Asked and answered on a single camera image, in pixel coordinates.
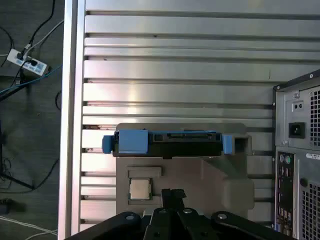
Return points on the black PC case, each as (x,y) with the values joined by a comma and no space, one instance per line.
(297,155)

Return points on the white power strip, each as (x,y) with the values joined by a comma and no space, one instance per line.
(15,58)

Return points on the hard disk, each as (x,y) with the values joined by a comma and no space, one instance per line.
(132,142)

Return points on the silver CPU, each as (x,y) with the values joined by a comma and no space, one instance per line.
(140,188)

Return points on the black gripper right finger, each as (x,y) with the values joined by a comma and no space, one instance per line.
(192,225)

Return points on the grey parts rack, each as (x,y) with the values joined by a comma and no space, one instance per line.
(200,175)

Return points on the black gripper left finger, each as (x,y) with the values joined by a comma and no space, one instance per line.
(155,225)

